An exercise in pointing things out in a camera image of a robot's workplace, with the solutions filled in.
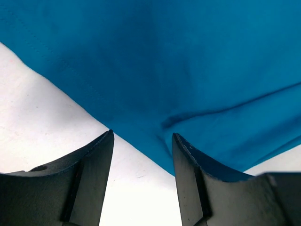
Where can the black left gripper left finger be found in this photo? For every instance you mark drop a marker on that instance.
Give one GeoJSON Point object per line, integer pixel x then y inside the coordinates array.
{"type": "Point", "coordinates": [66, 192]}

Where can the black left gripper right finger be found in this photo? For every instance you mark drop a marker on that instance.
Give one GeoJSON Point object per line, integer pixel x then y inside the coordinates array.
{"type": "Point", "coordinates": [212, 194]}

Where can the blue t shirt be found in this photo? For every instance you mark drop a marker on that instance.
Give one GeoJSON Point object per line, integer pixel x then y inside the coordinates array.
{"type": "Point", "coordinates": [225, 74]}

